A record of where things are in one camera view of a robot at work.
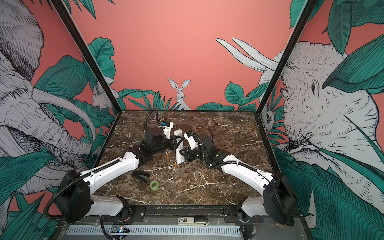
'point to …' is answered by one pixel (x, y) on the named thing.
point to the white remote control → (180, 154)
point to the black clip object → (142, 176)
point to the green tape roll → (154, 185)
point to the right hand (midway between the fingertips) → (179, 151)
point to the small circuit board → (120, 229)
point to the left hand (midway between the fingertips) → (183, 136)
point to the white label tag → (186, 220)
